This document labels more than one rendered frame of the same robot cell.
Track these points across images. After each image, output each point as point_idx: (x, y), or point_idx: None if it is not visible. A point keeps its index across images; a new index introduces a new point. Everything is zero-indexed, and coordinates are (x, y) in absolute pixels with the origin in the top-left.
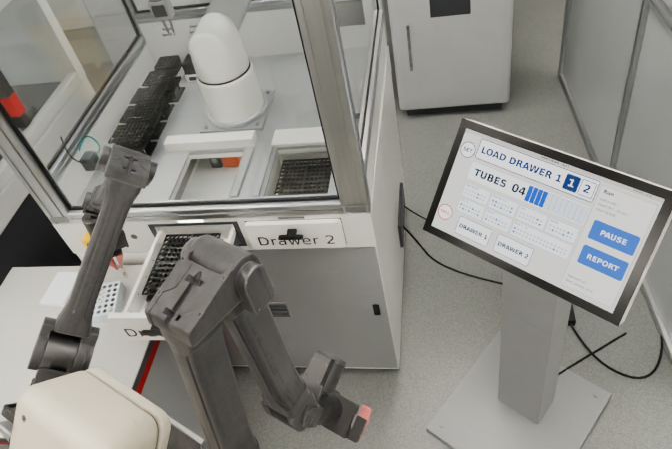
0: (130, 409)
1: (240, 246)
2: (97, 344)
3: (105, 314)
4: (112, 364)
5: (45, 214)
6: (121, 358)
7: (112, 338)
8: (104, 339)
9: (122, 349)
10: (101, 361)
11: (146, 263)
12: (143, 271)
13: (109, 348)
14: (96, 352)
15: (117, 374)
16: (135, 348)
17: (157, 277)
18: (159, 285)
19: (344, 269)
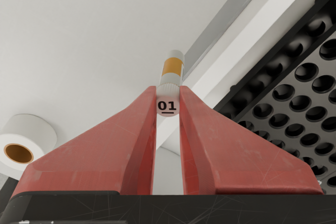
0: None
1: None
2: (32, 24)
3: None
4: (74, 96)
5: None
6: (95, 94)
7: (74, 30)
8: (51, 20)
9: (99, 74)
10: (48, 76)
11: None
12: (262, 32)
13: (66, 54)
14: (32, 47)
15: (85, 121)
16: (130, 89)
17: (300, 115)
18: (285, 149)
19: None
